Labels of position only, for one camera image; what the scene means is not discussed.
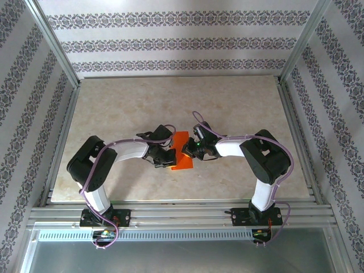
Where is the orange paper sheet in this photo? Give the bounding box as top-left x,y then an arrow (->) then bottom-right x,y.
169,130 -> 195,171

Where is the grey metal sheet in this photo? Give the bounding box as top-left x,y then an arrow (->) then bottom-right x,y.
18,227 -> 349,273

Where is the wide aluminium mounting rail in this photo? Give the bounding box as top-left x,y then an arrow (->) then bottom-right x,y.
27,198 -> 339,230

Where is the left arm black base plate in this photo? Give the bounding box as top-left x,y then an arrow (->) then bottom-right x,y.
79,209 -> 132,228

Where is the slotted grey cable duct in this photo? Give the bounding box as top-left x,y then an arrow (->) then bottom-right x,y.
36,229 -> 274,242

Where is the short aluminium cross rail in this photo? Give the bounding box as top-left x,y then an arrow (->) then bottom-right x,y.
76,74 -> 282,81

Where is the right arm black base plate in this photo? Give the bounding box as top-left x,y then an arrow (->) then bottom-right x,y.
230,207 -> 283,228

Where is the aluminium side rail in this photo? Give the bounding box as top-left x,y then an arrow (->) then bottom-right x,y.
277,82 -> 325,205
39,82 -> 82,208

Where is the aluminium frame post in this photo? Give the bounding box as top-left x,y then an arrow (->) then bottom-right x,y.
24,0 -> 81,89
279,0 -> 333,86

